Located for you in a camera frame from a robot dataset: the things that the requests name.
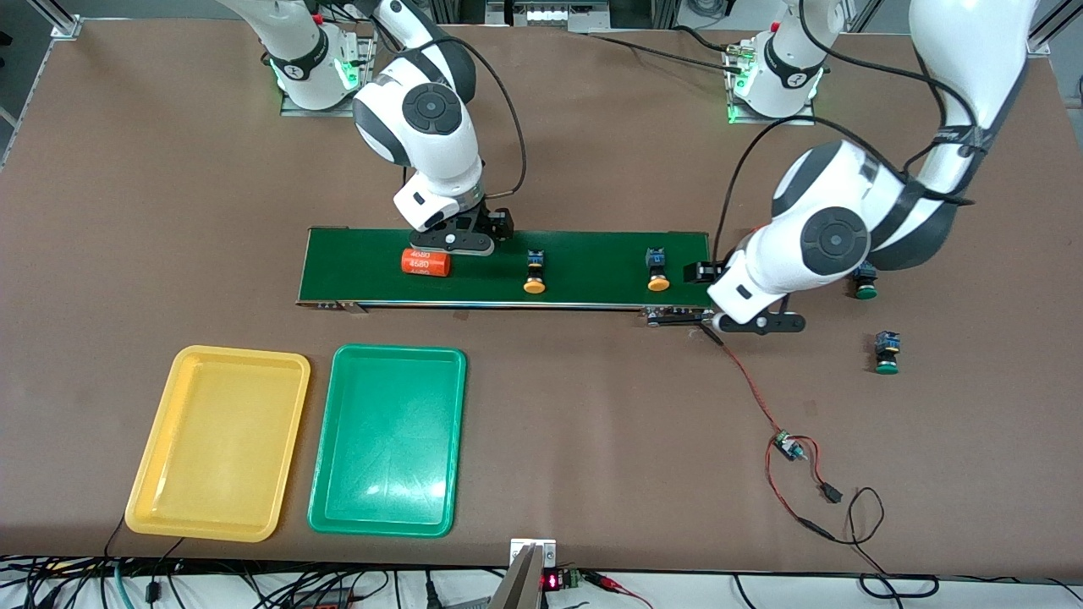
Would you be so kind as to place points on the yellow-capped push button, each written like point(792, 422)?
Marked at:
point(658, 271)
point(534, 272)

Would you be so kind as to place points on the green-capped push button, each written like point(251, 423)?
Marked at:
point(887, 352)
point(865, 289)

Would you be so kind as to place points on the small speed controller board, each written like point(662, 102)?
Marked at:
point(788, 446)

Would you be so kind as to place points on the red alligator clip lead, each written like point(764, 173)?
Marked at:
point(618, 588)

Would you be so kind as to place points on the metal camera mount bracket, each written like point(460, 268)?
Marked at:
point(525, 575)

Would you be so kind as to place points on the green plastic tray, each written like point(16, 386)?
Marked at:
point(389, 440)

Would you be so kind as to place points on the small black plug connector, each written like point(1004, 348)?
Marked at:
point(832, 492)

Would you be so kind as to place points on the white power strip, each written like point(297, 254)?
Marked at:
point(550, 15)

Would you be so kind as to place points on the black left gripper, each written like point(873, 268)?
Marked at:
point(705, 272)

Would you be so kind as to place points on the red black power lead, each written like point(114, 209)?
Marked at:
point(772, 482)

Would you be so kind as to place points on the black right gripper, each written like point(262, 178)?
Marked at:
point(488, 221)

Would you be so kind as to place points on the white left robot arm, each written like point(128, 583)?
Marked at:
point(833, 241)

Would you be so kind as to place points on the red LED display module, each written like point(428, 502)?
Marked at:
point(554, 581)

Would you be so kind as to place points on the green conveyor belt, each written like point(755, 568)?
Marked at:
point(592, 254)

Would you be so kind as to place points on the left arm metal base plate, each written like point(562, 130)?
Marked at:
point(774, 121)

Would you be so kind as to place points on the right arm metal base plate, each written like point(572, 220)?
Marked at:
point(292, 111)

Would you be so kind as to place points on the yellow plastic tray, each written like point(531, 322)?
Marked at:
point(220, 440)

